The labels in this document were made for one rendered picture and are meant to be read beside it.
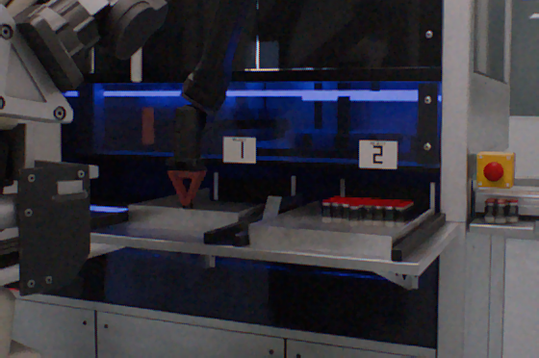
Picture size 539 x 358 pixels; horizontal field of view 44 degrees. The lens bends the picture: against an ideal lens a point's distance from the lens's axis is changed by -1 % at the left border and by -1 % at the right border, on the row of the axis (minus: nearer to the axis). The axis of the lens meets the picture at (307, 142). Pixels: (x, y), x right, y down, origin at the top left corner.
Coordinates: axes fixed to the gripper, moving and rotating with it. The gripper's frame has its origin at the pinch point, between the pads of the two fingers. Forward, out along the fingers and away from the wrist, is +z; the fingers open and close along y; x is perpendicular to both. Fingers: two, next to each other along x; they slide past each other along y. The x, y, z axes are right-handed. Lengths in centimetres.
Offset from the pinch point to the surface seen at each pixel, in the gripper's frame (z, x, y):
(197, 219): 2.8, -4.6, -7.7
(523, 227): 3, -70, 2
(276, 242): 3.4, -23.4, -24.2
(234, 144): -11.3, -5.9, 18.4
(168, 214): 2.1, 2.0, -6.0
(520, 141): 0, -156, 455
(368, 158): -9.5, -37.9, 10.1
